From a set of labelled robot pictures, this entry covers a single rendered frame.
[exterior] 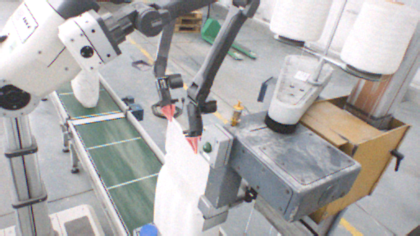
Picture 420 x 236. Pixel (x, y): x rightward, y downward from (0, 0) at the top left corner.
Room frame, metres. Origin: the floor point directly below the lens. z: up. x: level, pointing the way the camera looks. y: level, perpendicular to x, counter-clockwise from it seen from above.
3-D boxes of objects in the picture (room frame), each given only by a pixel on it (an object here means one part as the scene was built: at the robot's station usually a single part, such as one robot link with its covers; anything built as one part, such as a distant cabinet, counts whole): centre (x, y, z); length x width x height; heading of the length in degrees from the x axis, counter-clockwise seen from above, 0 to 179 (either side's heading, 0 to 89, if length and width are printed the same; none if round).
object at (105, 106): (2.91, 1.58, 0.34); 2.21 x 0.39 x 0.09; 40
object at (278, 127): (0.75, -0.20, 1.35); 0.09 x 0.09 x 0.03
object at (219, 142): (0.67, -0.03, 1.29); 0.08 x 0.05 x 0.09; 40
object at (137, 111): (2.37, 0.72, 0.35); 0.30 x 0.15 x 0.15; 40
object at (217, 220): (0.71, -0.07, 0.98); 0.09 x 0.05 x 0.05; 130
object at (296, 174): (0.67, -0.21, 1.21); 0.30 x 0.25 x 0.30; 40
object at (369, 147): (0.92, -0.45, 1.18); 0.34 x 0.25 x 0.31; 130
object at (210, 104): (1.11, 0.04, 1.19); 0.11 x 0.09 x 0.12; 131
